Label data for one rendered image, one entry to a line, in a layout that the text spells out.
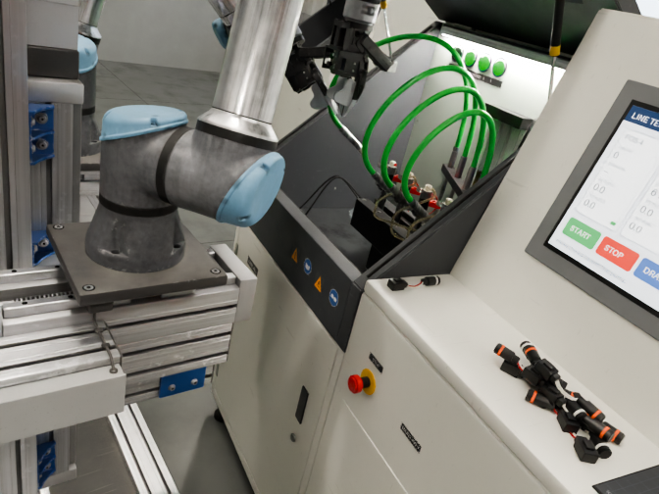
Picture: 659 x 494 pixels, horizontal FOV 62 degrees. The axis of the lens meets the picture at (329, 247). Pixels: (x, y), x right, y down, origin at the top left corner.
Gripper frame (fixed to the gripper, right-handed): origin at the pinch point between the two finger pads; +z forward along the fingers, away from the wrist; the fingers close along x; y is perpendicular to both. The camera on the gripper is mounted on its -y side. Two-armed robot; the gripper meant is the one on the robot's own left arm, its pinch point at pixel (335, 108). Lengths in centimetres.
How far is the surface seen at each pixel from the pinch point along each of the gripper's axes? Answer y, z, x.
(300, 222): 20.5, 20.3, 14.4
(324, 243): 16.5, 26.8, 22.8
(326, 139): 8.4, 4.6, -23.0
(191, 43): 158, -224, -621
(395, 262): 3, 35, 37
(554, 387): -11, 58, 66
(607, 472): -12, 66, 77
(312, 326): 29, 43, 24
